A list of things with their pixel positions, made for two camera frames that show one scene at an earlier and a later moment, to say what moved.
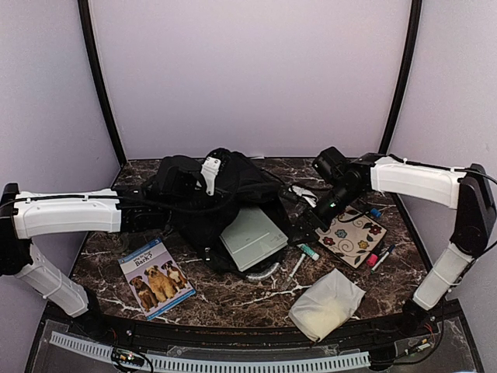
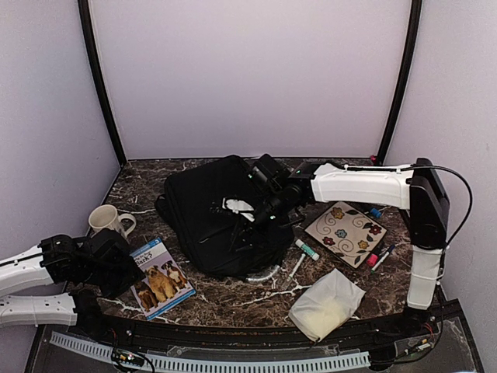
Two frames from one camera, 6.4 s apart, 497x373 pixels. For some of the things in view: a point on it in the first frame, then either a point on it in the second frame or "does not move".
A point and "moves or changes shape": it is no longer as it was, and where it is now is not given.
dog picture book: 156,279 does not move
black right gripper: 323,224 -> 249,228
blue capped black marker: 375,212 does not move
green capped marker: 382,259 does not move
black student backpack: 178,184 moves or changes shape
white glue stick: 314,256 does not move
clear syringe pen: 290,275 does not move
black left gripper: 217,210 -> 132,275
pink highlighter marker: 372,260 does not move
